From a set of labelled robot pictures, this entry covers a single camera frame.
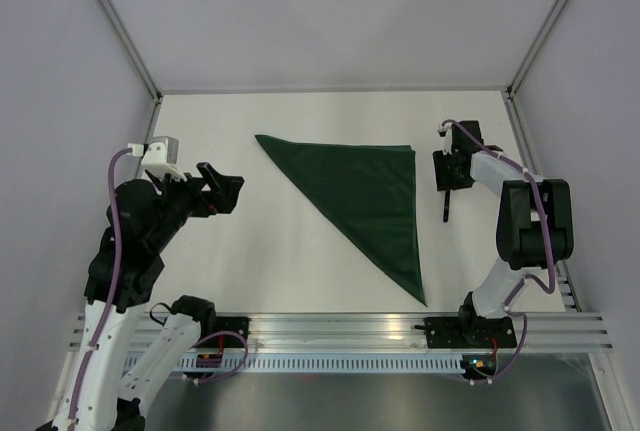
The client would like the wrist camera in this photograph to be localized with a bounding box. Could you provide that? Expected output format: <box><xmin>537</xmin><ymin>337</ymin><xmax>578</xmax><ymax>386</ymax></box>
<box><xmin>438</xmin><ymin>120</ymin><xmax>455</xmax><ymax>155</ymax></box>
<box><xmin>127</xmin><ymin>136</ymin><xmax>186</xmax><ymax>181</ymax></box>

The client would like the silver fork black handle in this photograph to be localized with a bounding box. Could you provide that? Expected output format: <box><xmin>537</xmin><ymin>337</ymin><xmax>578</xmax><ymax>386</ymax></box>
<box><xmin>442</xmin><ymin>190</ymin><xmax>451</xmax><ymax>223</ymax></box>

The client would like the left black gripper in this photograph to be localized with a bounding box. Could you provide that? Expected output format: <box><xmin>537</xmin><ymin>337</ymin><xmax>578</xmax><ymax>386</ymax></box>
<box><xmin>149</xmin><ymin>160</ymin><xmax>244</xmax><ymax>250</ymax></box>

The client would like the aluminium front rail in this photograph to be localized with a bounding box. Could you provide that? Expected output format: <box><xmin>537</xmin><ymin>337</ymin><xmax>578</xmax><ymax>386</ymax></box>
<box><xmin>67</xmin><ymin>311</ymin><xmax>616</xmax><ymax>353</ymax></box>

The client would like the dark green cloth napkin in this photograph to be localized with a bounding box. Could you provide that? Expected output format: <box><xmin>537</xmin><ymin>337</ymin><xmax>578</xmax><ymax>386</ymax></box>
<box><xmin>255</xmin><ymin>134</ymin><xmax>427</xmax><ymax>305</ymax></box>

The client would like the back aluminium frame bar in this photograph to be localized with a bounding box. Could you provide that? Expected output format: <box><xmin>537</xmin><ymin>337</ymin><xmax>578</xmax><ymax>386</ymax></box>
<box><xmin>160</xmin><ymin>84</ymin><xmax>510</xmax><ymax>97</ymax></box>

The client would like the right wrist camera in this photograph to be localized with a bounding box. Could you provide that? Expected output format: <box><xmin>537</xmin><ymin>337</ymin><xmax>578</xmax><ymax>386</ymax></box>
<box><xmin>438</xmin><ymin>120</ymin><xmax>455</xmax><ymax>155</ymax></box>

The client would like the white slotted cable duct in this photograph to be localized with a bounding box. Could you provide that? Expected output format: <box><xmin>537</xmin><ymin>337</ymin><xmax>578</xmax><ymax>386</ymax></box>
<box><xmin>174</xmin><ymin>352</ymin><xmax>464</xmax><ymax>374</ymax></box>

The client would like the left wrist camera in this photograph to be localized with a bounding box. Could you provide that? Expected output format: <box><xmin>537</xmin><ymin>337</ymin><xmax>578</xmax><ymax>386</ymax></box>
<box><xmin>127</xmin><ymin>136</ymin><xmax>186</xmax><ymax>181</ymax></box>

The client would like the right aluminium frame post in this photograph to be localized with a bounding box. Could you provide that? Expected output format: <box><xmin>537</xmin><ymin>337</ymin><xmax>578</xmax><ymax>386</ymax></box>
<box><xmin>504</xmin><ymin>0</ymin><xmax>601</xmax><ymax>100</ymax></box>

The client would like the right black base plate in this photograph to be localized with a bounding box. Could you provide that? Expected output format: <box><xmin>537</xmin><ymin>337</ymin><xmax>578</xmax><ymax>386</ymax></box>
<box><xmin>423</xmin><ymin>316</ymin><xmax>517</xmax><ymax>349</ymax></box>

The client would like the aluminium frame post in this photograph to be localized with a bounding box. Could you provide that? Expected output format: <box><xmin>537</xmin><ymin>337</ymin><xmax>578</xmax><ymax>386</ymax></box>
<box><xmin>504</xmin><ymin>0</ymin><xmax>601</xmax><ymax>100</ymax></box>
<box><xmin>69</xmin><ymin>0</ymin><xmax>164</xmax><ymax>102</ymax></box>

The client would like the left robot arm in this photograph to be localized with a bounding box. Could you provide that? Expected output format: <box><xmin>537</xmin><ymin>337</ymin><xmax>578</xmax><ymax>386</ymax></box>
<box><xmin>42</xmin><ymin>162</ymin><xmax>248</xmax><ymax>430</ymax></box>

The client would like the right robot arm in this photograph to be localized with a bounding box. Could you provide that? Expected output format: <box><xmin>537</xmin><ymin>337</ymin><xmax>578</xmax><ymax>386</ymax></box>
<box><xmin>424</xmin><ymin>119</ymin><xmax>574</xmax><ymax>349</ymax></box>

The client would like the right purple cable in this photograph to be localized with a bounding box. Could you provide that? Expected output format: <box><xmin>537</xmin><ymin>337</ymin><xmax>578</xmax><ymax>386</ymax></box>
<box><xmin>442</xmin><ymin>119</ymin><xmax>557</xmax><ymax>385</ymax></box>

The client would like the left aluminium frame post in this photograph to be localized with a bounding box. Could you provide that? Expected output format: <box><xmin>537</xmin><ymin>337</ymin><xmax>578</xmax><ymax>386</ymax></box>
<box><xmin>69</xmin><ymin>0</ymin><xmax>164</xmax><ymax>102</ymax></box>

